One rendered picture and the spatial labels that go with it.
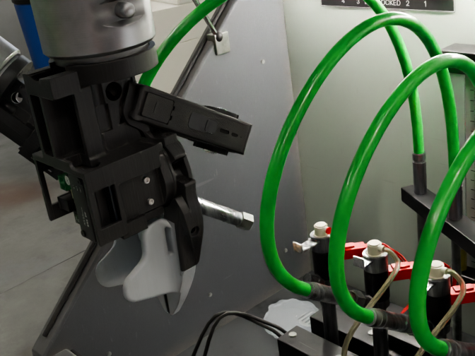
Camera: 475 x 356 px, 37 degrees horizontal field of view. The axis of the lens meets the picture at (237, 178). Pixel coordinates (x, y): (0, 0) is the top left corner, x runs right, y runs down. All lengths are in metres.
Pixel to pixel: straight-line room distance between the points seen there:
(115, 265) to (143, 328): 0.60
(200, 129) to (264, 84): 0.68
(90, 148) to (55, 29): 0.08
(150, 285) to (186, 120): 0.12
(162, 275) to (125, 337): 0.61
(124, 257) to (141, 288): 0.04
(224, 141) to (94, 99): 0.11
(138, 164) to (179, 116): 0.05
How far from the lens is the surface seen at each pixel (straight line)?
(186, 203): 0.50
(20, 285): 3.36
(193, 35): 3.70
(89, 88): 0.47
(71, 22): 0.46
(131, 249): 0.56
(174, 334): 1.20
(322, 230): 0.86
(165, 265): 0.53
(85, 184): 0.46
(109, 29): 0.45
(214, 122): 0.52
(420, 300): 0.60
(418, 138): 0.98
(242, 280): 1.26
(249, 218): 0.90
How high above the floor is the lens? 1.53
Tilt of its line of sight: 23 degrees down
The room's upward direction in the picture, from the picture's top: 8 degrees counter-clockwise
